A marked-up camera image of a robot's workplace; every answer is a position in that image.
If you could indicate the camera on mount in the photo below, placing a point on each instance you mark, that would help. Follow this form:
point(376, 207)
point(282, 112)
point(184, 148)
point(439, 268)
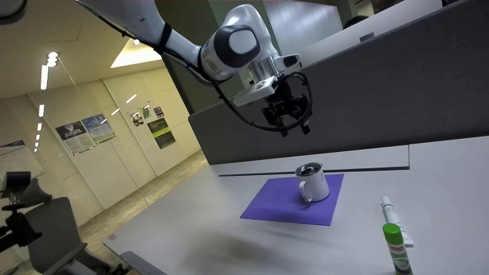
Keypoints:
point(17, 225)

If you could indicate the grey desk partition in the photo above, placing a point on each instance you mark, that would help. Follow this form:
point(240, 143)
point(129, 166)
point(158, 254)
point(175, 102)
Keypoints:
point(382, 99)

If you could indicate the grey office chair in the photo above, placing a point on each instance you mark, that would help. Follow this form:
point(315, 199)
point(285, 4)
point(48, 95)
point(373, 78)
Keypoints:
point(53, 233)

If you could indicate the group of small wall notices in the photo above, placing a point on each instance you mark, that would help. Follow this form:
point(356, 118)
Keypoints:
point(147, 114)

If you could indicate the purple mat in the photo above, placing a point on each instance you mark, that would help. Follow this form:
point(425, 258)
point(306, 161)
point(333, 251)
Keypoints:
point(275, 202)

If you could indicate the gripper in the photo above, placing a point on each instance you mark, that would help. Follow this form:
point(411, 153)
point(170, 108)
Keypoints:
point(283, 93)

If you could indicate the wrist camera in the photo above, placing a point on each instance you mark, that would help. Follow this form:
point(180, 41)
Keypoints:
point(255, 92)

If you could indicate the dark green poster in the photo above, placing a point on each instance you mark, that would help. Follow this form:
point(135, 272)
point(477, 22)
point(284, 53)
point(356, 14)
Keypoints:
point(161, 133)

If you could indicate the green cap glue stick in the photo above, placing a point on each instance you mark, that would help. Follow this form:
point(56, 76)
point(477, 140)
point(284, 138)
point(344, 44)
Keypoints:
point(397, 252)

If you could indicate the row of posters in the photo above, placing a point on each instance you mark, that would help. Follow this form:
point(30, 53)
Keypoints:
point(86, 133)

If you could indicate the white tube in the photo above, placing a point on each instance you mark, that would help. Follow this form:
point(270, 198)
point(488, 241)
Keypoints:
point(393, 215)

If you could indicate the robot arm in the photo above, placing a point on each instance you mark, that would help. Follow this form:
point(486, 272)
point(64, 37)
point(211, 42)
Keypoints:
point(153, 23)

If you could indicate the white partition panel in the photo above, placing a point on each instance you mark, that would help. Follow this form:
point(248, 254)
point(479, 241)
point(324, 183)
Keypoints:
point(344, 40)

